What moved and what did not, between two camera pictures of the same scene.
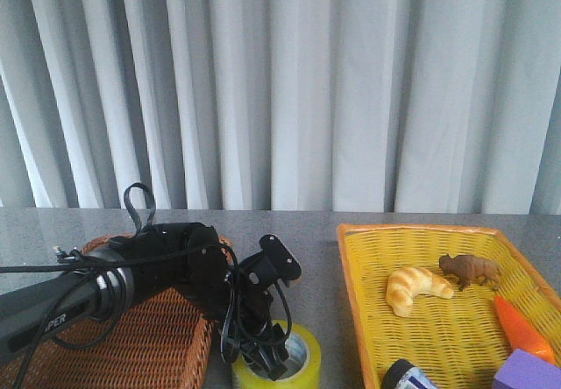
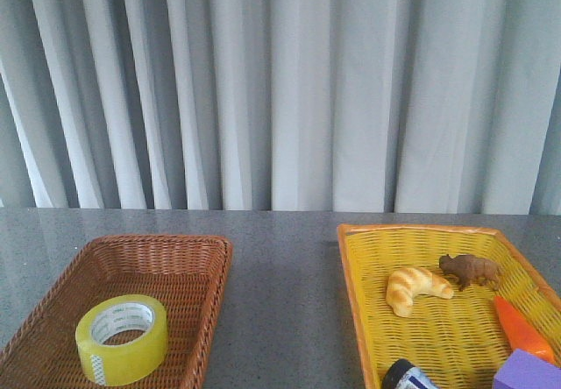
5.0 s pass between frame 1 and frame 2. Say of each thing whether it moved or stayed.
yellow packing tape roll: moved
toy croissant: stayed
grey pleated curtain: stayed
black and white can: stayed
